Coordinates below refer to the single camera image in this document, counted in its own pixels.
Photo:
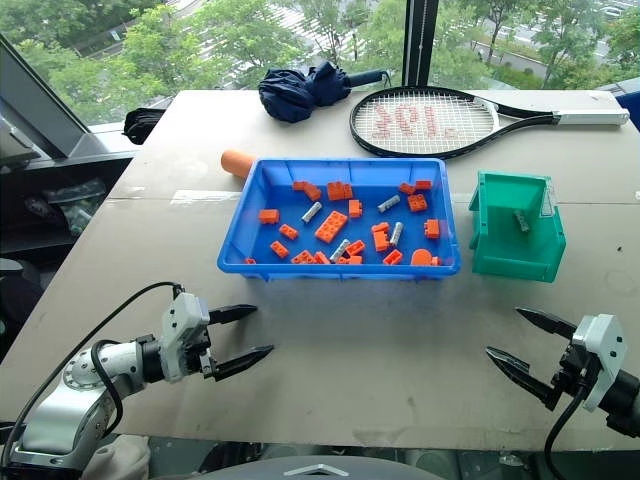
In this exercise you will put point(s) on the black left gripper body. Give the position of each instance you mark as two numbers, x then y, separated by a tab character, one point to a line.
202	357

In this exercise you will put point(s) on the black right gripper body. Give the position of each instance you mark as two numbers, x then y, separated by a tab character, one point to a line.
575	372

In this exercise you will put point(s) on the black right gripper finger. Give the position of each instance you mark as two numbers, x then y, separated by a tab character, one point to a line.
520	375
545	321

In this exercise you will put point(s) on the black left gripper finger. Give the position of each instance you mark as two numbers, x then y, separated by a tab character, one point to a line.
245	360
232	313

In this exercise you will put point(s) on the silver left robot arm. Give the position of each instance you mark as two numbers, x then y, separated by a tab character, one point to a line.
60	405

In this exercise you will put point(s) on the green plastic bin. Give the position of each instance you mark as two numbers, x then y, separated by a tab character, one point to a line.
505	240

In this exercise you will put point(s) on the blue plastic tray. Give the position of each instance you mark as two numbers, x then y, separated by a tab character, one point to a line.
340	272

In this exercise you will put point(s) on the orange 2x4 LEGO brick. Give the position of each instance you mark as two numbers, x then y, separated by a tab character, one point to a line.
331	226

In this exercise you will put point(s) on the beige cloth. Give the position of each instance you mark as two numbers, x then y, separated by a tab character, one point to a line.
117	457

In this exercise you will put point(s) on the dark rounded shape white chevron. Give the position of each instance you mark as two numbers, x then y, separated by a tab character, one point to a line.
320	469

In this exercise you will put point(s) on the orange rounded plastic part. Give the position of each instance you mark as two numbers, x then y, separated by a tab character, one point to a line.
421	258

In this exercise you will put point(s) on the orange cylinder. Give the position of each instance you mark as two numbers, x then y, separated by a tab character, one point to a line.
237	162

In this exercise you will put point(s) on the clear bag of parts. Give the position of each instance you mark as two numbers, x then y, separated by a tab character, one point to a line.
75	205

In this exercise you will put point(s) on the black white tennis racket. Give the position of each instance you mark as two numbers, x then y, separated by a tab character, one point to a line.
480	107

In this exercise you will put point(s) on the navy folded umbrella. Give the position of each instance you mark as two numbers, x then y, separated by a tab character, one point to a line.
300	92

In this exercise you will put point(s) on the blue object by window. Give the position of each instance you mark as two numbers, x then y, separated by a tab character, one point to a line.
622	97

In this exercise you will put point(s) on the grey slanted panel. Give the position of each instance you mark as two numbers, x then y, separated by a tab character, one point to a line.
40	115

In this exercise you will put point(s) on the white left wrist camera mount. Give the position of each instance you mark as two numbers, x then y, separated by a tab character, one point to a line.
182	330

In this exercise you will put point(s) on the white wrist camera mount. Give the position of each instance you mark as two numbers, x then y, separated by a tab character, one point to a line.
602	350
182	330

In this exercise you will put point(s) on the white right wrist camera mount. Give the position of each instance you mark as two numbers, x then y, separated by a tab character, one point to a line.
602	350

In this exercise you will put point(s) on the black window frame post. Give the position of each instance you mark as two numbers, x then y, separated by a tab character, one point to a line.
421	42

